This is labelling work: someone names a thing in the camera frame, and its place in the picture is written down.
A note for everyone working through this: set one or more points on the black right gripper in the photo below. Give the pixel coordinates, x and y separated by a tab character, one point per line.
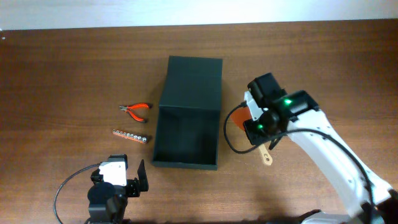
253	136

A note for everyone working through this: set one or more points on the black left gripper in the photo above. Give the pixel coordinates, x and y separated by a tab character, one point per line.
143	182

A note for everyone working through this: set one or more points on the orange scraper wooden handle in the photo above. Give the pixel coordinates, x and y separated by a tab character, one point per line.
239	116

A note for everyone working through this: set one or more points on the orange socket bit rail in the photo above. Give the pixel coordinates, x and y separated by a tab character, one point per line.
143	139

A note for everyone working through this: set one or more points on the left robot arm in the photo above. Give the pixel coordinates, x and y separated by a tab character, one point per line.
108	197

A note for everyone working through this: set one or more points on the dark green open box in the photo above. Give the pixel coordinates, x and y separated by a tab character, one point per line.
188	124

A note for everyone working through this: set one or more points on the small red cutting pliers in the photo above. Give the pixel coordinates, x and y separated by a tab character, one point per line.
131	110

